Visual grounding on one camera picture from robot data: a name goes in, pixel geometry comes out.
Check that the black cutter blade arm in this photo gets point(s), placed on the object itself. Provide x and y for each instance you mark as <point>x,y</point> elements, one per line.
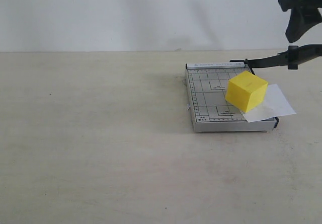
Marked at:
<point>291,58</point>

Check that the white paper sheet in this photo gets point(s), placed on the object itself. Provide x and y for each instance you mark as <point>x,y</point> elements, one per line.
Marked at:
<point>274,105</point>

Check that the yellow foam cube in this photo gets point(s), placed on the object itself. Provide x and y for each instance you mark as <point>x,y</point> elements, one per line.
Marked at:
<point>246,91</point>

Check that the grey paper cutter base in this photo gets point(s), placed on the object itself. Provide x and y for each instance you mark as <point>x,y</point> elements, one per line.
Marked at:
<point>210,112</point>

